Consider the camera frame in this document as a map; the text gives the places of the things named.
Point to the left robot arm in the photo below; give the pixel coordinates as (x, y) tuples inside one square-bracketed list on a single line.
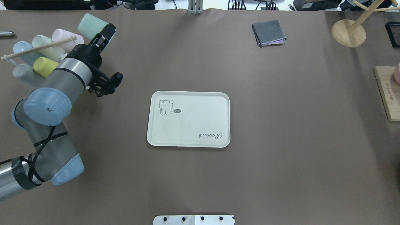
[(42, 112)]

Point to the white wire cup rack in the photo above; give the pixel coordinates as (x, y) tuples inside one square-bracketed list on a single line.
[(35, 49)]

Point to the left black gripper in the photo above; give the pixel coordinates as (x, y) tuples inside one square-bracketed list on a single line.
[(87, 53)]

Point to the metal cylinder brush tool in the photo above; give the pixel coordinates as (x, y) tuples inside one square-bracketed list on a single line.
[(6, 34)]

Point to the pink bowl with ice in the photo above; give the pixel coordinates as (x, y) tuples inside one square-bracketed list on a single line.
[(396, 73)]

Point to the wooden mug tree stand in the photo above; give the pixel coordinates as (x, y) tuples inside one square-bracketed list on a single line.
[(350, 33)]

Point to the pink plastic cup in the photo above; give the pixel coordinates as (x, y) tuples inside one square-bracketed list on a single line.
[(60, 34)]

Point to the black glass holder tray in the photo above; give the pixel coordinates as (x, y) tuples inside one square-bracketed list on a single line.
[(393, 31)]

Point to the grey plastic cup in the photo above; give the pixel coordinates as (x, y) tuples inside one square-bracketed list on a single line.
[(26, 74)]

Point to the folded grey cloth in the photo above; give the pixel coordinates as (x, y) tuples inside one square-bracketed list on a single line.
[(269, 33)]

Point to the yellow plastic cup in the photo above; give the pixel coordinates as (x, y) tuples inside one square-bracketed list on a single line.
[(44, 66)]

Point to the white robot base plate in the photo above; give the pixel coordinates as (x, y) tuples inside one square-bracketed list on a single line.
[(194, 220)]

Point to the wooden cutting board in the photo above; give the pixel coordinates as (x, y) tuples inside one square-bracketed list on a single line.
[(389, 91)]

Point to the aluminium frame post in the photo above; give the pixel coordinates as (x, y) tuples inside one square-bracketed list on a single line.
[(195, 7)]

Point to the light blue plastic cup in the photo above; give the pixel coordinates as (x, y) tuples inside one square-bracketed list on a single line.
[(27, 58)]

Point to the mint green plastic cup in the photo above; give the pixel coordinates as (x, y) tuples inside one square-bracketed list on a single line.
[(90, 25)]

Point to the cream rabbit serving tray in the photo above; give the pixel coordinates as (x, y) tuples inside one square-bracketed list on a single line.
[(189, 119)]

